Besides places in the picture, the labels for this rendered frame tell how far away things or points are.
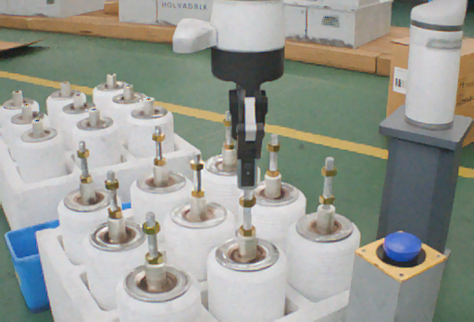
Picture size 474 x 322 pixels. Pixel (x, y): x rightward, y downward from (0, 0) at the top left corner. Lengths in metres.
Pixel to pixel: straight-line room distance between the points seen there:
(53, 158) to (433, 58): 0.70
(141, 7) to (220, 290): 2.71
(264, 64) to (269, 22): 0.04
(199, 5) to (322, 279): 2.41
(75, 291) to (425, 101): 0.62
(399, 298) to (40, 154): 0.73
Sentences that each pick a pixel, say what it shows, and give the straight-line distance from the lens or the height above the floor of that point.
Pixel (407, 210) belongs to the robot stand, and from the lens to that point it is 1.04.
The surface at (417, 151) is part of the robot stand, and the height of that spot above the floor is 0.27.
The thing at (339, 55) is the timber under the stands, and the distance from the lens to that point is 2.59.
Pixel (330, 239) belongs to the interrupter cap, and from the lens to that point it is 0.73.
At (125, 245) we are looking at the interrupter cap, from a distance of 0.72.
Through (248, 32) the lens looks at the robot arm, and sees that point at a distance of 0.56.
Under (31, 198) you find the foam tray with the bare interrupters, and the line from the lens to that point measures 1.08.
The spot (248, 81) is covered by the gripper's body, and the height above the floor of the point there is 0.47.
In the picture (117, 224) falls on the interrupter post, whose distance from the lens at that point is 0.72.
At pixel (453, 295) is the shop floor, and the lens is 1.10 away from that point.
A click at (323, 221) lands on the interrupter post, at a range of 0.74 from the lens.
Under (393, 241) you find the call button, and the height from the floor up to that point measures 0.33.
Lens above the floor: 0.62
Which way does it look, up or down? 22 degrees down
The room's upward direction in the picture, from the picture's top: straight up
